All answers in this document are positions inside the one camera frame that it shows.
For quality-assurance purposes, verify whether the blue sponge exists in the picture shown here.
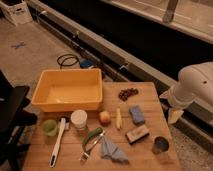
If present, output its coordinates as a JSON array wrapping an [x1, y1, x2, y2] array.
[[129, 106, 145, 125]]

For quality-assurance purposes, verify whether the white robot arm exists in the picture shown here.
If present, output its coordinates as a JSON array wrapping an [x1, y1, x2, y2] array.
[[159, 62, 213, 124]]

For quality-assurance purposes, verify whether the metal can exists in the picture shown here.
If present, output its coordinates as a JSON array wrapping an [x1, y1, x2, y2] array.
[[152, 136, 169, 154]]

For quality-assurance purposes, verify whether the black board eraser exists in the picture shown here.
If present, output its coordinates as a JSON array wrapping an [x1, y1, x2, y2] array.
[[125, 124, 149, 145]]

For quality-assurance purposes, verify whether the bunch of dark grapes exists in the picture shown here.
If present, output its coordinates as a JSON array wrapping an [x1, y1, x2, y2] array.
[[118, 88, 139, 101]]

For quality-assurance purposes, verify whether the yellow banana piece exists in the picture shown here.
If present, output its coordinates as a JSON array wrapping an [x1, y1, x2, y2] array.
[[116, 108, 122, 130]]

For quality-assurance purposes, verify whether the red yellow apple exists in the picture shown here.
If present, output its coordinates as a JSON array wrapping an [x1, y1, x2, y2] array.
[[99, 111, 111, 126]]

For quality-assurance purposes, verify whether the blue cloth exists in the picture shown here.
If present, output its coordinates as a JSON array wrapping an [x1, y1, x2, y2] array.
[[100, 136, 129, 163]]

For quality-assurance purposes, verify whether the white paper cup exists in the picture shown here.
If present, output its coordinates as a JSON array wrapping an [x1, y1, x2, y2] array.
[[71, 110, 87, 130]]

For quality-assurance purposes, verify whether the blue floor device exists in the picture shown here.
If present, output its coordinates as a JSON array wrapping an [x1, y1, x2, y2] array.
[[80, 59, 95, 69]]

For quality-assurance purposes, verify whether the yellow plastic tub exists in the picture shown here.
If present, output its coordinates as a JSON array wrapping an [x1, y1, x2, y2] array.
[[32, 69, 103, 112]]

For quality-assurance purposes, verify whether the green plastic cup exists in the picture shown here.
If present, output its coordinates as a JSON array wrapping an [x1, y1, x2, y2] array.
[[42, 119, 58, 137]]

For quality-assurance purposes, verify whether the black chair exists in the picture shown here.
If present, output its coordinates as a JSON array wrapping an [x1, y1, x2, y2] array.
[[0, 70, 37, 171]]

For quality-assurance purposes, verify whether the white cardboard box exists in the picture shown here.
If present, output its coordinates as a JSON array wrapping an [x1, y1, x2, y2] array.
[[0, 0, 32, 26]]

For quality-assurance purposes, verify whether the green handled peeler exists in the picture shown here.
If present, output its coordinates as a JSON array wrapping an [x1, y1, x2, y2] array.
[[80, 127, 105, 163]]

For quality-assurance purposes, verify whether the white handled brush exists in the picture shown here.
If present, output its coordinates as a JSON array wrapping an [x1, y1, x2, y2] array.
[[50, 117, 66, 168]]

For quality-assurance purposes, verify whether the black coiled cable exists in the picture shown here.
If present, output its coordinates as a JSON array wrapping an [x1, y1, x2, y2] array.
[[56, 53, 81, 70]]

